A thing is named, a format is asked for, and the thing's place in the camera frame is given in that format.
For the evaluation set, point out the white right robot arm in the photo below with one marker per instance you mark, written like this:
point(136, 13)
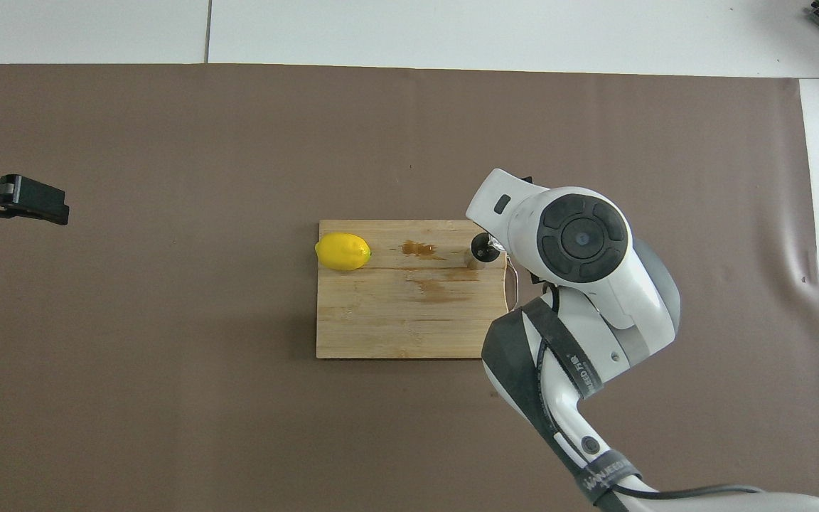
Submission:
point(594, 242)

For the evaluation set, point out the yellow lemon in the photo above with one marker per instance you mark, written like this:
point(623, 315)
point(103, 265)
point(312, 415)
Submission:
point(342, 252)

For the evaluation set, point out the brown table mat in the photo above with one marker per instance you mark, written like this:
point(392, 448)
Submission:
point(168, 178)

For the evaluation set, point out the steel jigger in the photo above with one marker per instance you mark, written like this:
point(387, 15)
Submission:
point(479, 250)

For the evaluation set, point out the wooden cutting board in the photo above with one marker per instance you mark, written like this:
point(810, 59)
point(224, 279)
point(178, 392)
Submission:
point(409, 320)

